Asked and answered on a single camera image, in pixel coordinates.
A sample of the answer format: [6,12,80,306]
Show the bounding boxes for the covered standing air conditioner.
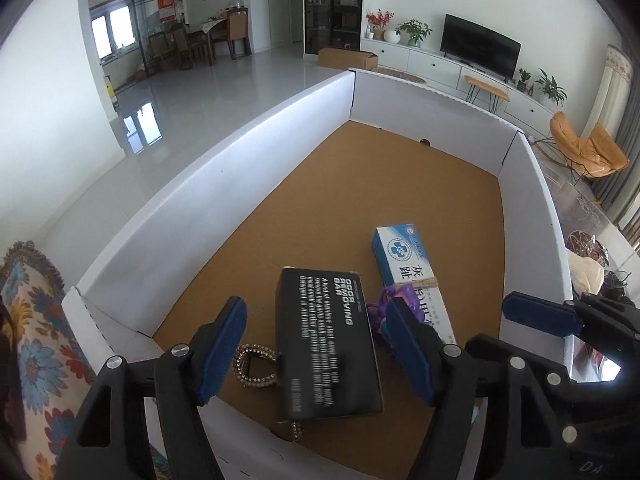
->
[582,44,635,153]

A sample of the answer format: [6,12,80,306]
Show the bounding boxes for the purple hair tie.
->
[367,282,416,356]

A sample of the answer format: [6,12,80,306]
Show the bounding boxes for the white television cabinet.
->
[361,36,563,141]

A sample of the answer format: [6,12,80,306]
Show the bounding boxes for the blue and white carton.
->
[371,224,457,346]

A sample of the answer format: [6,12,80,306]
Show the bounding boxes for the grey curtain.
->
[597,57,640,246]

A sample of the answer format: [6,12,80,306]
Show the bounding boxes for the black printed box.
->
[276,266,385,421]

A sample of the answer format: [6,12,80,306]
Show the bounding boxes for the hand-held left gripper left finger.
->
[59,296,248,480]

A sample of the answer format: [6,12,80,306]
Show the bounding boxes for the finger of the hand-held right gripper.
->
[540,366,606,453]
[501,291,640,376]

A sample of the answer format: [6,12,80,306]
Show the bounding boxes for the rhinestone bracelet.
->
[233,343,306,443]

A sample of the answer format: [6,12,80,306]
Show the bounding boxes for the tan padded dining chair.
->
[226,10,252,58]

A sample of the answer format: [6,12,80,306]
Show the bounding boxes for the orange lounge chair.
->
[532,111,630,188]

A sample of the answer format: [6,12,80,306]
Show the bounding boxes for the green potted plant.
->
[396,18,433,48]

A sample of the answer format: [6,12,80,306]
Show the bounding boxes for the leafy potted plant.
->
[535,69,568,108]

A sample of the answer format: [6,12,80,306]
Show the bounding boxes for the wooden stool with metal legs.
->
[463,75,511,115]

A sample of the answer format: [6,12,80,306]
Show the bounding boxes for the oval wooden tray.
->
[372,67,426,85]

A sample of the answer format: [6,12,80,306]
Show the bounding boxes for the floral patterned cloth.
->
[0,240,166,480]

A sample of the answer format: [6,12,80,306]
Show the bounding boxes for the round patterned rug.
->
[542,165,626,261]

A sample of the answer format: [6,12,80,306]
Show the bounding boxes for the dark wooden dining chair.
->
[170,24,193,71]
[147,32,173,73]

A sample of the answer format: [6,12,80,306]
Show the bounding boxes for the large white cardboard box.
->
[61,69,574,480]

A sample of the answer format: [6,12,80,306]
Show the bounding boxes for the black glass display cabinet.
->
[303,0,366,56]

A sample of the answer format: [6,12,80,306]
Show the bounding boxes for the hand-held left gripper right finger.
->
[384,299,567,480]

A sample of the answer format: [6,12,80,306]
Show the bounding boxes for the brown cardboard box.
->
[318,47,378,71]

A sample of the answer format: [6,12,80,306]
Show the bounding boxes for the white door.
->
[248,0,273,53]

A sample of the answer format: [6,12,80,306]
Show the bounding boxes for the balcony window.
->
[91,2,136,61]

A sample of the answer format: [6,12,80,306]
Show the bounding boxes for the wooden dining table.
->
[187,19,228,66]

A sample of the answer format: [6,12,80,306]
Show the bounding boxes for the black television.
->
[440,13,522,80]

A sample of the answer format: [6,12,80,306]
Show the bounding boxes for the red flowers in vase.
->
[366,8,396,41]

